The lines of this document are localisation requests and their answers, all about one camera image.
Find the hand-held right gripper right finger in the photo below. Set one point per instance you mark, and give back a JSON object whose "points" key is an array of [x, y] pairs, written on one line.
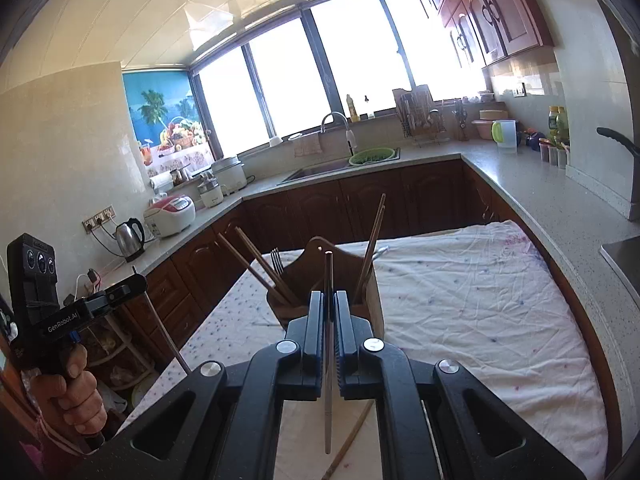
{"points": [[345, 360]]}

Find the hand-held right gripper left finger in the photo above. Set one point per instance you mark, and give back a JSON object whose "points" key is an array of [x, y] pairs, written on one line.
{"points": [[312, 350]]}

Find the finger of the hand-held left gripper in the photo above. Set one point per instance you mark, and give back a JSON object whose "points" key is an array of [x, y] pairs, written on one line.
{"points": [[117, 295]]}

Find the wooden utensil holder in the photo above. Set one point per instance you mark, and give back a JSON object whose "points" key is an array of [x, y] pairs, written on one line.
{"points": [[372, 310]]}

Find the metal chopstick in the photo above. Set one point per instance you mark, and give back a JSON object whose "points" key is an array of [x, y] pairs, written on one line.
{"points": [[328, 420], [165, 331]]}

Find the light wooden chopstick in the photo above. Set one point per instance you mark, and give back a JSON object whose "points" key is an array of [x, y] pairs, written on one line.
{"points": [[378, 245], [374, 240], [250, 270], [265, 265]]}

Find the person's left forearm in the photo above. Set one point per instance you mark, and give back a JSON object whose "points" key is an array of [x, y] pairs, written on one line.
{"points": [[32, 460]]}

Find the person's left hand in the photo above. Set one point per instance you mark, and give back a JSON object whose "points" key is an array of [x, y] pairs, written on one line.
{"points": [[70, 400]]}

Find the steel kettle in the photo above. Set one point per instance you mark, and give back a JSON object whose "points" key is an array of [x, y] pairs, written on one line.
{"points": [[129, 240]]}

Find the carved bamboo chopstick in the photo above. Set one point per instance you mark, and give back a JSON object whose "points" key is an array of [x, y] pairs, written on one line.
{"points": [[350, 436]]}

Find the metal fork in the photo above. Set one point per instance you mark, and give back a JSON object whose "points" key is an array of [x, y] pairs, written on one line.
{"points": [[277, 265]]}

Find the white rice cooker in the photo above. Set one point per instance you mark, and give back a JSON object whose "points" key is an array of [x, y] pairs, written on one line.
{"points": [[170, 215]]}

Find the paper towel roll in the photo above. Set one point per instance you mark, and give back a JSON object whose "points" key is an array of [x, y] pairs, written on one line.
{"points": [[160, 183]]}

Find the small white appliance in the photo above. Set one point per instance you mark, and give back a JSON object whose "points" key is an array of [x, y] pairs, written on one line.
{"points": [[210, 192]]}

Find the white floral tablecloth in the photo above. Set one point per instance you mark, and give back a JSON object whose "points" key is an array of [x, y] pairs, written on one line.
{"points": [[475, 310]]}

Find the dark wooden lower cabinets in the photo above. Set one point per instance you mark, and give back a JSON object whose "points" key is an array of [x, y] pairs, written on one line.
{"points": [[310, 210]]}

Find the dark wooden cabinets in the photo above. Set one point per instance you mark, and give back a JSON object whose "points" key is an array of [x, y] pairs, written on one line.
{"points": [[310, 210], [490, 10]]}

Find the steel pot cooker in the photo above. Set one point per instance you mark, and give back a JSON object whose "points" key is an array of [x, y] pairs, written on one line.
{"points": [[229, 175]]}

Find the steel sink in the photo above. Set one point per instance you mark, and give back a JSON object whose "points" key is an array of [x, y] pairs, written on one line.
{"points": [[320, 170]]}

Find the green colander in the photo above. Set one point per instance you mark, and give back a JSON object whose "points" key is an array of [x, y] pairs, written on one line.
{"points": [[371, 156]]}

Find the pink dishcloth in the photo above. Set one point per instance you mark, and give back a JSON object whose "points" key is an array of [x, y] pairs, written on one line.
{"points": [[307, 146]]}

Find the white cup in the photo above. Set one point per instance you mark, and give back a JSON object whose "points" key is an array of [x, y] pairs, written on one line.
{"points": [[276, 141]]}

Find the chrome faucet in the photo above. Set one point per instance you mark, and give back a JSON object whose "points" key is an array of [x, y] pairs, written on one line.
{"points": [[332, 117]]}

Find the yellow detergent bottle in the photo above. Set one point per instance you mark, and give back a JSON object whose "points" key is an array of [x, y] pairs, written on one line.
{"points": [[353, 109]]}

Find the soap dispenser bottle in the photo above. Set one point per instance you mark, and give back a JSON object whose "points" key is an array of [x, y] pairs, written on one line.
{"points": [[368, 109]]}

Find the dish drying rack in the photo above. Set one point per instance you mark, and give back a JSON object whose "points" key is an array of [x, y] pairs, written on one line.
{"points": [[420, 115]]}

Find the kitchen window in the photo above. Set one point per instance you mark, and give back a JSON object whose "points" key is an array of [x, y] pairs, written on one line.
{"points": [[280, 85]]}

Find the pink bowl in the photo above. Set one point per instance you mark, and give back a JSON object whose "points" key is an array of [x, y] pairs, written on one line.
{"points": [[482, 130]]}

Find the white green electric kettle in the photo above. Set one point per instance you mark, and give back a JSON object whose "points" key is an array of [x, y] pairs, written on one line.
{"points": [[505, 136]]}

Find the white spice jar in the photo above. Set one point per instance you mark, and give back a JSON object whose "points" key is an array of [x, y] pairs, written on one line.
{"points": [[544, 152]]}

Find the gas stove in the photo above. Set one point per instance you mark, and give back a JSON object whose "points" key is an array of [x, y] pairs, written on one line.
{"points": [[625, 260]]}

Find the spice jars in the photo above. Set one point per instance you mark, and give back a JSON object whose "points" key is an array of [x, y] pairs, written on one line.
{"points": [[552, 125]]}

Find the yellow oil bottle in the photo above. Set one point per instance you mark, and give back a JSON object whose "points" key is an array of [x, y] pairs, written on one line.
{"points": [[564, 125]]}

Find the black wok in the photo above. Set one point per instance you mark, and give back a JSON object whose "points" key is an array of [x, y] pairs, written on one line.
{"points": [[620, 140]]}

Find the dark wooden upper cabinets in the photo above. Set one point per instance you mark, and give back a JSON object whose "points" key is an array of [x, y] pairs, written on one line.
{"points": [[490, 10]]}

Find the wall socket strip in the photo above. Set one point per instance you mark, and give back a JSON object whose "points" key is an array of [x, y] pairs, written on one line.
{"points": [[99, 218]]}

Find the tropical wall poster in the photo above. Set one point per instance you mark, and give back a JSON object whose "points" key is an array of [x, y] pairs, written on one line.
{"points": [[150, 105]]}

